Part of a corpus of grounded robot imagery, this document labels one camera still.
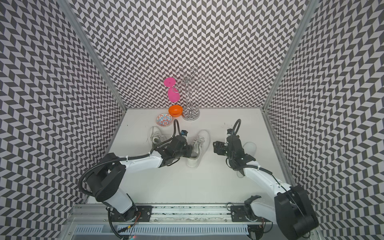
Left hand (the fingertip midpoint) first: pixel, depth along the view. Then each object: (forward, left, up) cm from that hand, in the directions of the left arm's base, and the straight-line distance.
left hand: (191, 148), depth 89 cm
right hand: (-1, -16, +4) cm, 16 cm away
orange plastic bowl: (+34, +13, -2) cm, 36 cm away
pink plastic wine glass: (+33, +12, +15) cm, 39 cm away
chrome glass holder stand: (+34, +3, -8) cm, 35 cm away
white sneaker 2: (-1, -5, +3) cm, 6 cm away
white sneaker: (+6, +21, +4) cm, 22 cm away
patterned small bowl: (+28, +22, -6) cm, 36 cm away
